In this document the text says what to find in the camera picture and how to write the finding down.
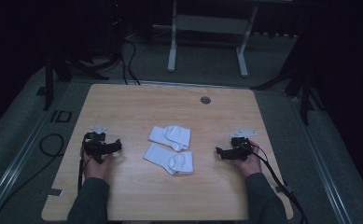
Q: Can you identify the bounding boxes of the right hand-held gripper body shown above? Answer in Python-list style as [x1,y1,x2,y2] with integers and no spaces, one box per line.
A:
[230,128,258,161]

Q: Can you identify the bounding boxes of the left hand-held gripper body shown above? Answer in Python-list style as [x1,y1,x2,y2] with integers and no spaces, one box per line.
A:
[82,125,108,164]

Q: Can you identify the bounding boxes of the white sock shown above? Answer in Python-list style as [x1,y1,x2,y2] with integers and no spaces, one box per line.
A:
[143,142,195,176]
[147,124,192,153]

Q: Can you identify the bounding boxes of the person's right hand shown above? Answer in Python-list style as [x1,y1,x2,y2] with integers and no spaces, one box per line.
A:
[236,141,263,178]

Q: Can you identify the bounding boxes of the person's left hand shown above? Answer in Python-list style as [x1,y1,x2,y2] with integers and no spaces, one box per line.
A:
[81,151,114,182]

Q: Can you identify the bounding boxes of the black floor tape marks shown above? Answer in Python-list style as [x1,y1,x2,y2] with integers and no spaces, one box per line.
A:
[49,109,74,123]

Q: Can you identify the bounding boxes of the black tripod stand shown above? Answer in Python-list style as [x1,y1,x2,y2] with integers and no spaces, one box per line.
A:
[43,50,110,112]
[249,62,325,126]

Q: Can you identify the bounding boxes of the white metal stand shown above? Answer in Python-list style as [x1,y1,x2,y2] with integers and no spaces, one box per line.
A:
[152,0,259,78]

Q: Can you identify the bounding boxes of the left hand-held gripper black cable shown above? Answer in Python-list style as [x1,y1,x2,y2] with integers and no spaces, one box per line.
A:
[77,141,93,194]

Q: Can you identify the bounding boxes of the black floor cable loop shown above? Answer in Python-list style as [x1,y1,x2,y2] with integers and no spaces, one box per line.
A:
[0,133,65,224]

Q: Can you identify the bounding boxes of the black floor cables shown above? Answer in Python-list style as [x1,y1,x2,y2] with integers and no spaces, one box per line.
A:
[119,36,142,86]

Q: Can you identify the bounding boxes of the aluminium floor rail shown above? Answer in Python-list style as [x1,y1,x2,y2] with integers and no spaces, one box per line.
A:
[289,94,355,224]
[0,81,75,224]

